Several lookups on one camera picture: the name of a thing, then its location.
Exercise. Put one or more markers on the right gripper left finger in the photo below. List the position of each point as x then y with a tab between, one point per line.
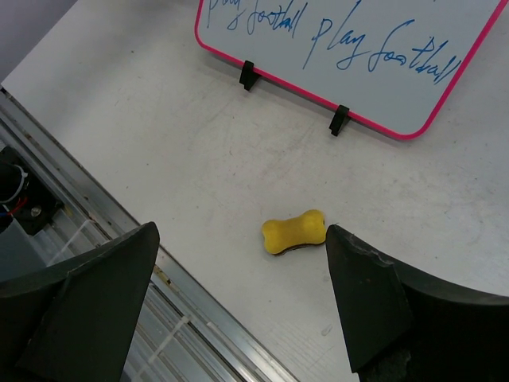
75	320

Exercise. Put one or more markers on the aluminium frame rail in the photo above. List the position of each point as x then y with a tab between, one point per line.
173	340

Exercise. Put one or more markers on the yellow bone-shaped eraser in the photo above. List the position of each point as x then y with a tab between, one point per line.
281	236

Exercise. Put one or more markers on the pink framed whiteboard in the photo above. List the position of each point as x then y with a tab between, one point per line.
389	65

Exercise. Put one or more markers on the wire whiteboard stand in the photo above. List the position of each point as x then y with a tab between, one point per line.
294	97

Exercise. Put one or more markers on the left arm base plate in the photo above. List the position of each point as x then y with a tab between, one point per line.
25	198

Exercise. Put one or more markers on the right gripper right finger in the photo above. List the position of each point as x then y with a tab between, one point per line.
403	324

